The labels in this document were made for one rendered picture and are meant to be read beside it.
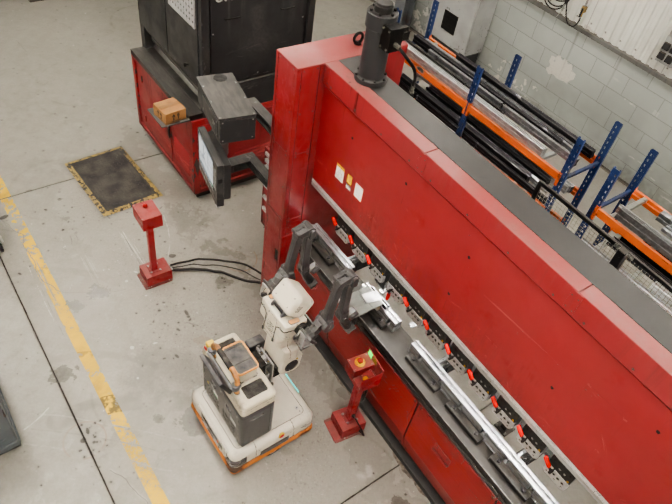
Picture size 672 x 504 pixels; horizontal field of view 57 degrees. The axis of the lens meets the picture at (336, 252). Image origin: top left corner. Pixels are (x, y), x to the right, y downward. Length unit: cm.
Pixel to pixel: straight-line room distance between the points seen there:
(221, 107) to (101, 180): 273
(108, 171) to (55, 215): 74
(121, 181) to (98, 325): 174
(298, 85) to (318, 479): 266
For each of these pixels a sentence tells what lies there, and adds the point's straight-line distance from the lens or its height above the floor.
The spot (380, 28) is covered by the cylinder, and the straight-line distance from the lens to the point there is 357.
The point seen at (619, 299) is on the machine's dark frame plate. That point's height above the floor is 230.
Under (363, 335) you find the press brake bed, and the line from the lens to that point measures 434.
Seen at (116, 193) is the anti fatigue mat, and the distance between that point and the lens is 638.
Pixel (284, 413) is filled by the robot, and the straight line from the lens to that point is 449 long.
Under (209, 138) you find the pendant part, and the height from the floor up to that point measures 160.
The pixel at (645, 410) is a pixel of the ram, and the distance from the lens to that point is 300.
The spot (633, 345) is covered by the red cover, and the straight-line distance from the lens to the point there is 284.
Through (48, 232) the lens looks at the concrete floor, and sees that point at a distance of 613.
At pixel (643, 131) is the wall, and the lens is 773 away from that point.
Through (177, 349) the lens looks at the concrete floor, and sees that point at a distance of 512.
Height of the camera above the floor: 421
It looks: 46 degrees down
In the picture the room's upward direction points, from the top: 11 degrees clockwise
